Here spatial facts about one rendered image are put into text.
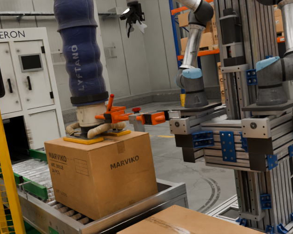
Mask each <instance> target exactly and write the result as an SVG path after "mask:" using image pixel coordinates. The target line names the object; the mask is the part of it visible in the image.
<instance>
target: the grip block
mask: <svg viewBox="0 0 293 234"><path fill-rule="evenodd" d="M121 114H125V111H124V110H118V111H117V110H114V111H109V112H105V113H104V114H103V116H104V118H105V120H104V121H105V123H113V124H115V123H119V122H121V121H119V120H115V119H114V116H118V115H121Z"/></svg>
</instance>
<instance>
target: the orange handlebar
mask: <svg viewBox="0 0 293 234"><path fill-rule="evenodd" d="M125 109H126V107H125V106H112V107H111V111H115V110H117V111H122V110H125ZM128 115H132V113H126V114H121V115H118V116H114V119H115V120H119V121H128V120H129V118H128ZM95 118H96V119H105V118H104V116H103V115H96V116H95ZM136 119H137V120H138V121H142V120H141V116H137V117H136ZM164 119H165V116H164V115H161V116H158V117H156V118H155V121H161V120H164Z"/></svg>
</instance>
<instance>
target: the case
mask: <svg viewBox="0 0 293 234"><path fill-rule="evenodd" d="M100 137H103V139H104V140H103V141H101V142H98V143H93V144H90V145H87V144H82V143H75V142H70V141H64V140H63V138H64V137H61V138H57V139H54V140H50V141H46V142H44V145H45V150H46V155H47V161H48V166H49V171H50V176H51V180H52V186H53V192H54V197H55V200H56V201H57V202H59V203H61V204H63V205H65V206H67V207H69V208H71V209H73V210H75V211H77V212H79V213H81V214H83V215H85V216H87V217H89V218H91V219H93V220H98V219H100V218H102V217H104V216H107V215H109V214H111V213H114V212H116V211H118V210H120V209H123V208H125V207H127V206H129V205H132V204H134V203H136V202H139V201H141V200H143V199H145V198H148V197H150V196H152V195H154V194H156V193H158V188H157V182H156V175H155V169H154V163H153V155H152V149H151V143H150V136H149V133H148V132H137V131H131V133H129V134H126V135H122V136H106V135H100Z"/></svg>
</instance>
